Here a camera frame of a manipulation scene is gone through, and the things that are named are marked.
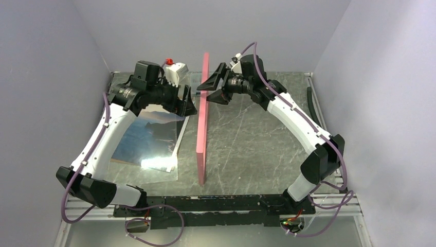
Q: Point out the seascape photo print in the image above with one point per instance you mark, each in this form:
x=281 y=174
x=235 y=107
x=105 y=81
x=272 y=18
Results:
x=152 y=140

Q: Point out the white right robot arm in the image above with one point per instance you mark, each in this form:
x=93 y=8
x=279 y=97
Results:
x=246 y=75

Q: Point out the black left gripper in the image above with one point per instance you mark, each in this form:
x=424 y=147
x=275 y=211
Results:
x=180 y=107

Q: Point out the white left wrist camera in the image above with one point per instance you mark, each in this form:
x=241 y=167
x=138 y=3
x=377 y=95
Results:
x=174 y=72

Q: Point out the clear acrylic sheet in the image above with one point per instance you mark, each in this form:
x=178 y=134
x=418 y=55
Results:
x=121 y=173

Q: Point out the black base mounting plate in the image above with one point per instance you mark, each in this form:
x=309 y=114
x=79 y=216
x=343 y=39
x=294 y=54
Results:
x=170 y=211

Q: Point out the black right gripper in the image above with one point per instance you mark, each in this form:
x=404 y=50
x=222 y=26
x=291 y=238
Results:
x=212 y=83

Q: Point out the pink wooden picture frame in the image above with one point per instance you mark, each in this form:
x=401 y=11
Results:
x=201 y=141

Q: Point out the aluminium rail frame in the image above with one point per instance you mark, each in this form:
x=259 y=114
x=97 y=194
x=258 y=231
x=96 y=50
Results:
x=82 y=178

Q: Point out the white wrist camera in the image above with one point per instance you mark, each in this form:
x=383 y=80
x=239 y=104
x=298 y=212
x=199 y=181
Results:
x=174 y=72
x=235 y=64

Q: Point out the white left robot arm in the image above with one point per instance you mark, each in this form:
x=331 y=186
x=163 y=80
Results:
x=150 y=84

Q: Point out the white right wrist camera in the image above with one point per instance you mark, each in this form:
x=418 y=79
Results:
x=235 y=64

